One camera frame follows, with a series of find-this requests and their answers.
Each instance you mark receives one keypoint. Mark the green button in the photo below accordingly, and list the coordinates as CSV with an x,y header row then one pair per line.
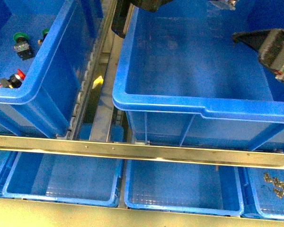
x,y
22,46
44,34

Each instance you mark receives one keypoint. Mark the red button lying front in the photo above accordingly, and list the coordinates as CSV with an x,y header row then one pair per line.
x,y
14,81

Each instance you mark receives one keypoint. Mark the metal shelf front rail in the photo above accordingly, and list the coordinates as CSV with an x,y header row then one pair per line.
x,y
218,157

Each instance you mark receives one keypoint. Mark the blue lower shelf bin middle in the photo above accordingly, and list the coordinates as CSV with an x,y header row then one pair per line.
x,y
185,188

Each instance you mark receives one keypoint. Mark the blue bin with buttons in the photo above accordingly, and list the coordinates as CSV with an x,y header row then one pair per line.
x,y
43,105

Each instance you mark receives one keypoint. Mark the white roller track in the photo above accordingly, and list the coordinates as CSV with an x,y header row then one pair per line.
x,y
91,67

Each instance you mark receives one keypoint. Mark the blue lower shelf bin left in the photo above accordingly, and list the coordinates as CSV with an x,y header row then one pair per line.
x,y
66,179

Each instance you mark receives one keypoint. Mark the blue empty middle bin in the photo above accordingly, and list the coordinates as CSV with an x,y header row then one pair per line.
x,y
182,81

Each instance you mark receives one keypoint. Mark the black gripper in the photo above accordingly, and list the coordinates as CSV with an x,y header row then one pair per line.
x,y
122,10

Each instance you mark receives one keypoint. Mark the blue lower bin with clips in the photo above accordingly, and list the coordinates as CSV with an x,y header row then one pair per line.
x,y
259,201

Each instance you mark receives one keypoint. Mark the blue shelf bin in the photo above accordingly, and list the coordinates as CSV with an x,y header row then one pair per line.
x,y
66,179
185,188

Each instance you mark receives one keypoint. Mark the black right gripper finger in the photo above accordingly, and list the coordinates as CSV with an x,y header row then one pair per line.
x,y
269,45

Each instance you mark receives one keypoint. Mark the pile of metal clips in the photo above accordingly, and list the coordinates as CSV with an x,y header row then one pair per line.
x,y
278,186

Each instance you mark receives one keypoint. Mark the metal divider rail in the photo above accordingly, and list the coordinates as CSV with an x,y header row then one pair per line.
x,y
106,113

